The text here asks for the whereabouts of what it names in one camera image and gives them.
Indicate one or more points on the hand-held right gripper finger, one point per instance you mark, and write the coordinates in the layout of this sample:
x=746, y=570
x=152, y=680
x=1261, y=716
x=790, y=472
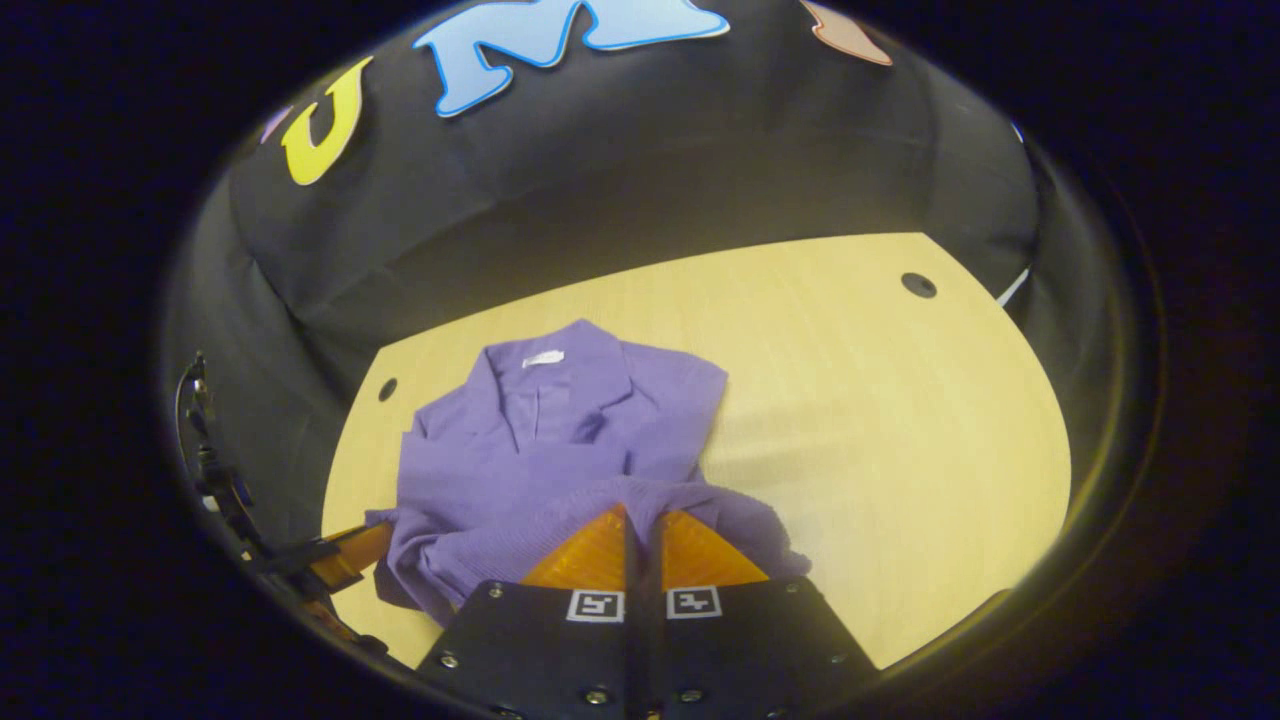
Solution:
x=632, y=640
x=655, y=640

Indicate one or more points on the purple collared shirt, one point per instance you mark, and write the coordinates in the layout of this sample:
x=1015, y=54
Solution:
x=560, y=450

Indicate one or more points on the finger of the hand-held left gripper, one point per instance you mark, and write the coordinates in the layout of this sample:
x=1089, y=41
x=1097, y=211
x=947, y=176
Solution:
x=345, y=558
x=340, y=625

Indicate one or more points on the black table grommet hole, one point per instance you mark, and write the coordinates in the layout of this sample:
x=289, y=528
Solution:
x=387, y=389
x=918, y=285

